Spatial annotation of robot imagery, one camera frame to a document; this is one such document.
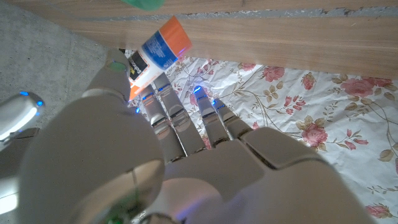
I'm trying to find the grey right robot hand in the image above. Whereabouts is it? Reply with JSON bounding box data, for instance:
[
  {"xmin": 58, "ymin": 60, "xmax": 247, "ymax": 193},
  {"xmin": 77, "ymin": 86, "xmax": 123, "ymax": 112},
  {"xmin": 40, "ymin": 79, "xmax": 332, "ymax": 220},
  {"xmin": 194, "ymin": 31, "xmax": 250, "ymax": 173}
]
[{"xmin": 0, "ymin": 91, "xmax": 45, "ymax": 187}]

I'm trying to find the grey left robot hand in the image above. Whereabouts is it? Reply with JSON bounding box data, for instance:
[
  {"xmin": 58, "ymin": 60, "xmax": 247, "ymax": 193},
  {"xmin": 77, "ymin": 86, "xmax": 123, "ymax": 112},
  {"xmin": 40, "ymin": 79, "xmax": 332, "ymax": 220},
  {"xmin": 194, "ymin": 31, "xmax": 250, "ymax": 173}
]
[{"xmin": 18, "ymin": 49, "xmax": 374, "ymax": 224}]

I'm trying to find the grey tape strip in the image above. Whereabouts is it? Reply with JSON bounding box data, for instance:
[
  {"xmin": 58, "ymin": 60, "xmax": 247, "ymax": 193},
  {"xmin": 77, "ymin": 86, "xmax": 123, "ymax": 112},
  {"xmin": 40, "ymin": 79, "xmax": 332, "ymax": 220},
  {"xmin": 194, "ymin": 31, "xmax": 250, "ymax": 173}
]
[{"xmin": 77, "ymin": 6, "xmax": 398, "ymax": 23}]

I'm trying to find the green ball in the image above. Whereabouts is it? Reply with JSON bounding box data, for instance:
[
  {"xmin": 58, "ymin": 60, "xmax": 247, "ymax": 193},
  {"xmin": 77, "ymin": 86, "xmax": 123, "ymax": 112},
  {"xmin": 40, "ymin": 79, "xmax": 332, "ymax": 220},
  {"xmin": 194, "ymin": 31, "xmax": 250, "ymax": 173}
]
[{"xmin": 120, "ymin": 0, "xmax": 166, "ymax": 12}]

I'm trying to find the floral print backdrop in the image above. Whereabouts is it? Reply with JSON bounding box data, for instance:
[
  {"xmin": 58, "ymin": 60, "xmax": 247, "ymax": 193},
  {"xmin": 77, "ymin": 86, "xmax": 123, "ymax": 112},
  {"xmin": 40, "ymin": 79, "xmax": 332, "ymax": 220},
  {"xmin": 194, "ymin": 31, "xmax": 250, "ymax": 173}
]
[{"xmin": 124, "ymin": 49, "xmax": 398, "ymax": 224}]

